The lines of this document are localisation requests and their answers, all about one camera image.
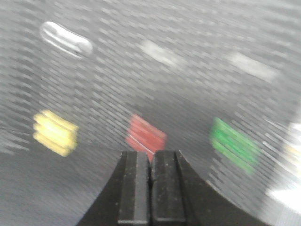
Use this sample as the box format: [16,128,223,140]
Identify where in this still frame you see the red toggle switch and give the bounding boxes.
[126,114,167,162]

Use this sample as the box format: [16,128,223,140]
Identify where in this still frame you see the black perforated pegboard panel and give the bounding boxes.
[0,0,301,226]

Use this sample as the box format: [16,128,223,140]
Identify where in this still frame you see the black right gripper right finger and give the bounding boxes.
[151,150,268,226]

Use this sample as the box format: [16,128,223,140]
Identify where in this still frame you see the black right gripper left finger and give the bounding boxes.
[77,151,151,226]

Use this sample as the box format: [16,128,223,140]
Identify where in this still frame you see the yellow toggle switch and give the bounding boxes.
[32,110,79,157]

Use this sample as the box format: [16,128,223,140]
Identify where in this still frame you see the green toggle switch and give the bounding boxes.
[209,117,260,174]

